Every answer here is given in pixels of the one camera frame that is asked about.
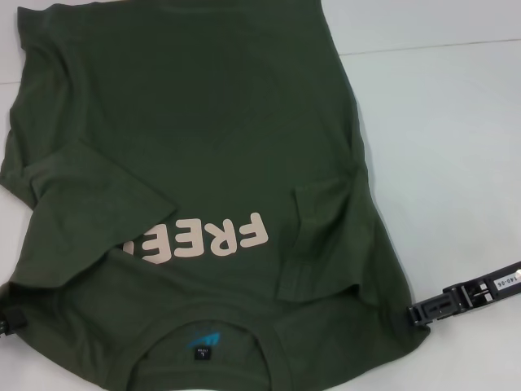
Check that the dark green FREE t-shirt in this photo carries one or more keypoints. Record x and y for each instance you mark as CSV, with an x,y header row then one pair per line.
x,y
203,122

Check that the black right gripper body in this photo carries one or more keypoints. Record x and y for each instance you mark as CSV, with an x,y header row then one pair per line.
x,y
484,287

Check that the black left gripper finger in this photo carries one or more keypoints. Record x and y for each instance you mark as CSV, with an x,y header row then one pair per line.
x,y
14,319

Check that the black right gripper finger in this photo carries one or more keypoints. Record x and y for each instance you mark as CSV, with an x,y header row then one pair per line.
x,y
433,307

